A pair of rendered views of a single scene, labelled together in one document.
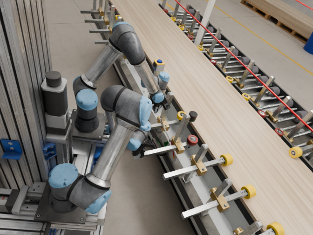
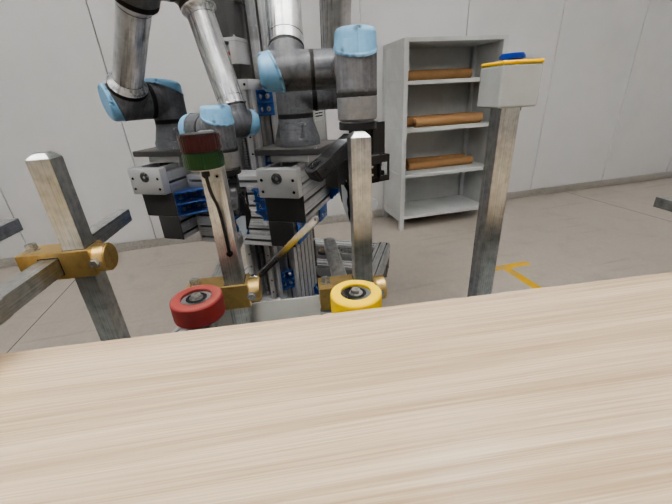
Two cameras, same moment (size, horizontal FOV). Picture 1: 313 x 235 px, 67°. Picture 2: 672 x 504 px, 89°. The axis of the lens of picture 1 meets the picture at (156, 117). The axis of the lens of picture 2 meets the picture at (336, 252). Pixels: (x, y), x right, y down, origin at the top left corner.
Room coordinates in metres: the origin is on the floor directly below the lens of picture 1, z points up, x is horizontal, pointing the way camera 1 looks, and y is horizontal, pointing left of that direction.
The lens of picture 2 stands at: (1.67, -0.61, 1.19)
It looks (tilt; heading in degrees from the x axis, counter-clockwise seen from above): 25 degrees down; 119
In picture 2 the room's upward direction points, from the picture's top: 3 degrees counter-clockwise
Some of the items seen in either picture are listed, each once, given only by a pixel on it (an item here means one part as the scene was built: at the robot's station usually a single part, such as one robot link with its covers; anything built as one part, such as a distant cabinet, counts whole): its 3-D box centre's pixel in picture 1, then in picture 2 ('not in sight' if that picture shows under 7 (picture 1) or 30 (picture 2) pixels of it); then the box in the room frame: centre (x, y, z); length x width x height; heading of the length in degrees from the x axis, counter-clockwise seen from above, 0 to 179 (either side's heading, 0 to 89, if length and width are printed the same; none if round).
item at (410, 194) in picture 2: not in sight; (437, 137); (0.92, 2.76, 0.78); 0.90 x 0.45 x 1.55; 42
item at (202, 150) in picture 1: (193, 166); (95, 286); (1.00, -0.34, 0.89); 0.03 x 0.03 x 0.48; 35
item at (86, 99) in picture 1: (86, 103); (295, 90); (0.98, 0.41, 1.21); 0.13 x 0.12 x 0.14; 33
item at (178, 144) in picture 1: (177, 144); (225, 293); (1.19, -0.21, 0.85); 0.13 x 0.06 x 0.05; 35
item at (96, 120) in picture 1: (86, 117); (296, 128); (0.97, 0.41, 1.09); 0.15 x 0.15 x 0.10
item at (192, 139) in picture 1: (191, 142); (203, 323); (1.24, -0.31, 0.85); 0.08 x 0.08 x 0.11
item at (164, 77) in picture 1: (162, 80); (355, 63); (1.37, 0.03, 1.24); 0.09 x 0.08 x 0.11; 123
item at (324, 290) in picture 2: (162, 123); (351, 290); (1.39, -0.06, 0.82); 0.13 x 0.06 x 0.05; 35
